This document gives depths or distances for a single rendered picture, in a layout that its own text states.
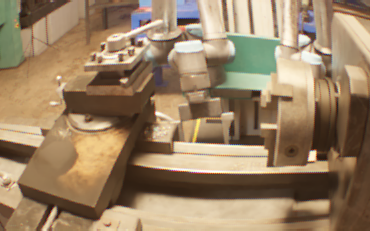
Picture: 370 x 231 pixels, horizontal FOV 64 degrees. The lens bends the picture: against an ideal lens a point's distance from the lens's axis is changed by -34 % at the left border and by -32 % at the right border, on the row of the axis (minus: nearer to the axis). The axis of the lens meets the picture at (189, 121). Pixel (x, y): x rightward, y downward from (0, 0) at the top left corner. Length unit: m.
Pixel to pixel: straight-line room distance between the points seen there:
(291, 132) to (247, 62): 1.17
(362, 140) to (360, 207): 0.19
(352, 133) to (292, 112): 0.19
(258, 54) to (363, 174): 1.30
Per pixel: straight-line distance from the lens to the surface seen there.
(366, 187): 0.78
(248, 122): 2.18
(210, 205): 1.19
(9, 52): 5.39
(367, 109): 0.66
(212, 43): 1.47
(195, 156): 1.21
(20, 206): 1.08
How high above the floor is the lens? 1.54
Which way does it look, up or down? 31 degrees down
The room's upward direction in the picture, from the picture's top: 4 degrees counter-clockwise
